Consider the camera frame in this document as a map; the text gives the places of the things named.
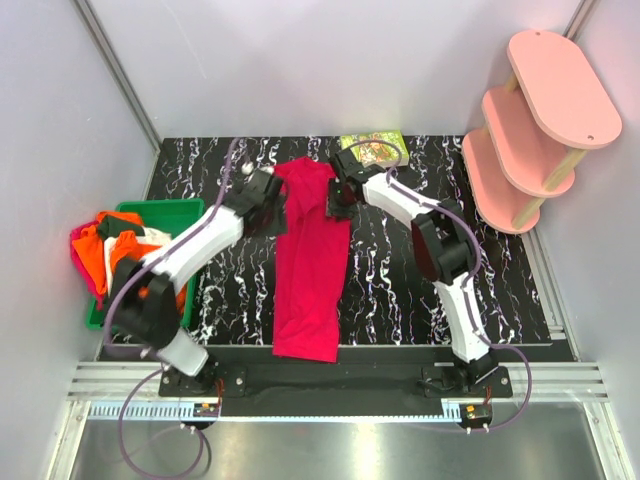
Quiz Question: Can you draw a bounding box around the crimson red t shirt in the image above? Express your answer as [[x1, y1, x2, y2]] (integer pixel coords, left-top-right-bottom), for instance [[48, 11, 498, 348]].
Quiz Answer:
[[273, 157, 351, 363]]

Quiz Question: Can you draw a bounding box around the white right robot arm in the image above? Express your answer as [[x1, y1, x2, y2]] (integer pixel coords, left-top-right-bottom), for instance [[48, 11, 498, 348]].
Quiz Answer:
[[327, 148, 498, 397]]

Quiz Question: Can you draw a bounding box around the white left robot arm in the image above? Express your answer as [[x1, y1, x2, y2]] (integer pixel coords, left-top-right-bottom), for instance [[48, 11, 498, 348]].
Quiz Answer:
[[103, 167, 286, 396]]

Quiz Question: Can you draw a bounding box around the green paperback book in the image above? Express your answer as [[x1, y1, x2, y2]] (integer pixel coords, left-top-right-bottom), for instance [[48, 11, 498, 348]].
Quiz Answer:
[[340, 130, 410, 168]]

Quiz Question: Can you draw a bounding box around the green plastic bin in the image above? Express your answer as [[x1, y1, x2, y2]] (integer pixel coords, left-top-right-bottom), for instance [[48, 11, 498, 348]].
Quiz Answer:
[[85, 198, 205, 331]]

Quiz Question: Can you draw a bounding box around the dark green t shirt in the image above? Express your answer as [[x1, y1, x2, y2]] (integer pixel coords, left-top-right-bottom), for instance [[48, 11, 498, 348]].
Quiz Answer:
[[96, 215, 145, 240]]

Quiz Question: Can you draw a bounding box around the orange t shirt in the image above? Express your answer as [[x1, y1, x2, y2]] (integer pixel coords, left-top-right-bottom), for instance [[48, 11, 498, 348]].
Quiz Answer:
[[70, 211, 172, 311]]

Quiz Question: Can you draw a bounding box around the pink t shirt in bin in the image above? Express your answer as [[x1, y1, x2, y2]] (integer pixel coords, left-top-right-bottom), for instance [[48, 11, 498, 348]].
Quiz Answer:
[[70, 221, 107, 311]]

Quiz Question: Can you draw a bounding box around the pink three tier shelf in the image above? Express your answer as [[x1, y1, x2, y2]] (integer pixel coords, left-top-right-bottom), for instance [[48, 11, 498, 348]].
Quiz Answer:
[[462, 30, 622, 234]]

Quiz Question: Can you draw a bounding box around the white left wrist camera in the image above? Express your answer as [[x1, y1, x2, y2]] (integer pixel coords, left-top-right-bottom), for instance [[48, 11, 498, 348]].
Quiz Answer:
[[241, 161, 274, 177]]

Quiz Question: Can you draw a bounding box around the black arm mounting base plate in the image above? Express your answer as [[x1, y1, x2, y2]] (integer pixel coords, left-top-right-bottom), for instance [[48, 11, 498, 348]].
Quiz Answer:
[[159, 346, 513, 399]]

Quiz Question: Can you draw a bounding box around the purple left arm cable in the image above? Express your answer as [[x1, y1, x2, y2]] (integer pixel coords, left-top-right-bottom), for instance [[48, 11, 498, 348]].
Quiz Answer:
[[102, 137, 251, 476]]

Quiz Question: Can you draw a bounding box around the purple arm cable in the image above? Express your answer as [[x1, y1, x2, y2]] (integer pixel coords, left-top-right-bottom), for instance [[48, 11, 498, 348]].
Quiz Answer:
[[344, 139, 532, 432], [102, 137, 251, 476]]

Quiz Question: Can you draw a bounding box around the aluminium frame rail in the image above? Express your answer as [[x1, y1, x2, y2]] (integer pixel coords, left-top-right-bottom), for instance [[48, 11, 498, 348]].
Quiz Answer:
[[71, 0, 162, 152]]

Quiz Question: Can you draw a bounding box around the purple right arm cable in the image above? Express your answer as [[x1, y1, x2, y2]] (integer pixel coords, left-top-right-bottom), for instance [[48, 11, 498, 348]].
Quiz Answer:
[[344, 139, 532, 432]]

